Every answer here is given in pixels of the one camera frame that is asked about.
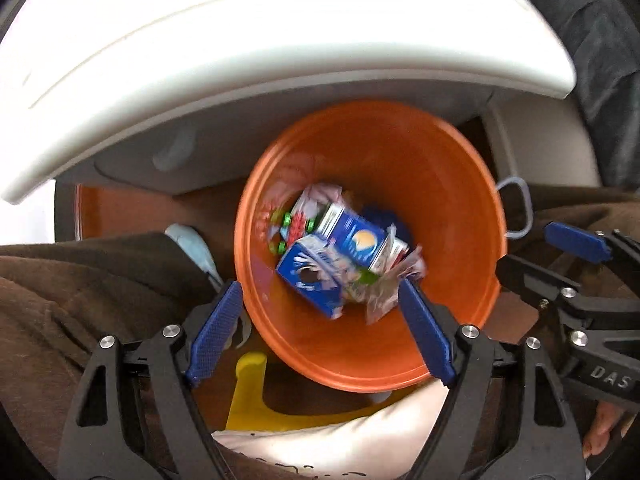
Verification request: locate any person's right hand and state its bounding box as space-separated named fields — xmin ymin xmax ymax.
xmin=582 ymin=402 xmax=636 ymax=462

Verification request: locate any blue carton with sun print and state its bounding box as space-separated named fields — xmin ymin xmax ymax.
xmin=312 ymin=202 xmax=401 ymax=273

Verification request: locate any yellow plastic stool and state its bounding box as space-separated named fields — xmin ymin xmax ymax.
xmin=225 ymin=352 xmax=401 ymax=431

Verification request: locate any pink wet wipes packet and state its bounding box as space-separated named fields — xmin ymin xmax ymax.
xmin=287 ymin=182 xmax=346 ymax=226

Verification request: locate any clear wrapper with blue print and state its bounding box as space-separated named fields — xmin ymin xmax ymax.
xmin=357 ymin=245 xmax=429 ymax=326

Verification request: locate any blue and white milk carton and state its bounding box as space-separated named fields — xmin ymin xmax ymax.
xmin=275 ymin=235 xmax=351 ymax=320

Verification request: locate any light blue slipper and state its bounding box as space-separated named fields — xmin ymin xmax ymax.
xmin=165 ymin=224 xmax=226 ymax=291

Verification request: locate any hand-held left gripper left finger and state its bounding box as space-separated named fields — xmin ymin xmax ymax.
xmin=56 ymin=280 xmax=245 ymax=480

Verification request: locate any orange plastic bin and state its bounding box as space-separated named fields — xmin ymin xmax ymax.
xmin=233 ymin=100 xmax=531 ymax=394

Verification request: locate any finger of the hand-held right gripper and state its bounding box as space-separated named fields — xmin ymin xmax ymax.
xmin=544 ymin=220 xmax=640 ymax=286
xmin=494 ymin=254 xmax=640 ymax=356

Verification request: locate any white cloth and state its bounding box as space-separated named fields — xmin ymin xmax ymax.
xmin=212 ymin=385 xmax=481 ymax=480

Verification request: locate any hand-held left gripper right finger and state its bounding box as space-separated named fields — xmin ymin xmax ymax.
xmin=396 ymin=276 xmax=587 ymax=480

